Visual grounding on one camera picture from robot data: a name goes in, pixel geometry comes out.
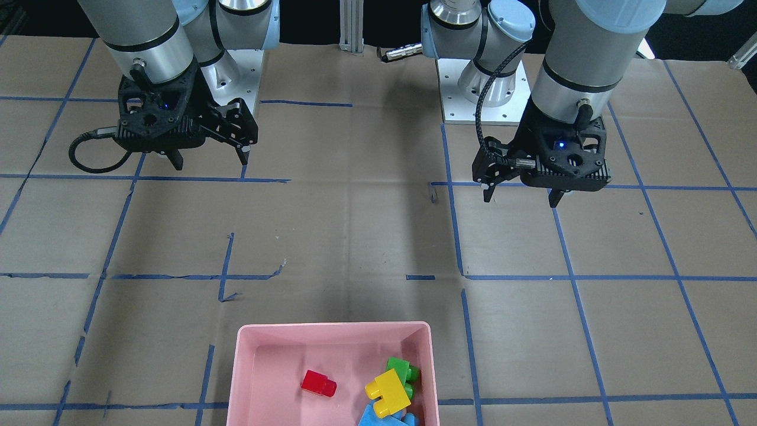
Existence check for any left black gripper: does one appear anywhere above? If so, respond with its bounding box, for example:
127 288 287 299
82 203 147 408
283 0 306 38
471 99 611 208

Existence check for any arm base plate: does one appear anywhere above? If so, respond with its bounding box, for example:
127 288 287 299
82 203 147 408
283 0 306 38
201 50 266 118
437 59 530 126

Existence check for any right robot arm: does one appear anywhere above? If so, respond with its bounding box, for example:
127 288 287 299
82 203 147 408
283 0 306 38
68 1 281 173

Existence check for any aluminium frame post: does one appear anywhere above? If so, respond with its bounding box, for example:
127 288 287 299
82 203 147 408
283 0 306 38
338 0 364 56

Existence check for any yellow toy block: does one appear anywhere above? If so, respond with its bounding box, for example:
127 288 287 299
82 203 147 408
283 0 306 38
364 369 412 419

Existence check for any metal cable connector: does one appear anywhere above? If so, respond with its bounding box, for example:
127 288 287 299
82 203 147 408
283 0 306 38
376 43 423 64

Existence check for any pink plastic box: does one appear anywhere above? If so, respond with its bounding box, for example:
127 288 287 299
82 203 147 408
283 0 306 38
227 321 440 425

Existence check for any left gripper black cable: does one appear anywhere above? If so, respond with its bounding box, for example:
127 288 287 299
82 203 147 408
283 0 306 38
477 41 536 169

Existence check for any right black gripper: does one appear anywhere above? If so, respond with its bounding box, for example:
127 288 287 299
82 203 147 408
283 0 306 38
113 59 258 172

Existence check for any red toy block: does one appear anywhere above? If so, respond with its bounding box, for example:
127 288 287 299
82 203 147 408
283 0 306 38
300 369 337 398

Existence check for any green toy block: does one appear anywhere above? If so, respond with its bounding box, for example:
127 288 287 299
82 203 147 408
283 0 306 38
386 356 420 400

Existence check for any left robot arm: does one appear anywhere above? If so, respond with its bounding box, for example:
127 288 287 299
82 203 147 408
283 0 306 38
421 1 740 208

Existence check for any blue toy block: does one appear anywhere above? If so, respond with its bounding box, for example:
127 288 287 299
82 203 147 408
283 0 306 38
357 400 420 426

